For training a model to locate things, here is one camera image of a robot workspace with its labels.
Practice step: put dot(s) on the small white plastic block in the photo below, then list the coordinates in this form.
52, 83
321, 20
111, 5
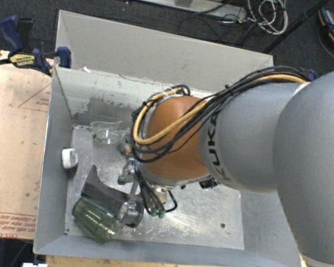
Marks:
69, 158

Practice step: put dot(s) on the brown cardboard board, red print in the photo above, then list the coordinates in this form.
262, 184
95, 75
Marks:
12, 148

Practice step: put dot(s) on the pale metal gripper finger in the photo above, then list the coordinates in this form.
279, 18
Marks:
126, 173
132, 214

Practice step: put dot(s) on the grey metal bin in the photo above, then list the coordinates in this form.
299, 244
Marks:
197, 220

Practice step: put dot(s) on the clear glass measuring cup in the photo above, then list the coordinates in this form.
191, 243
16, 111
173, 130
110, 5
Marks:
106, 134

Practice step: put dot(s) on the black cylinder on white bracket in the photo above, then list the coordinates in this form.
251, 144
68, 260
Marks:
208, 183

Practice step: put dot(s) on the dark grey wedge block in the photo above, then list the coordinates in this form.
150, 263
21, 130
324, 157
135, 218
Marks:
99, 188

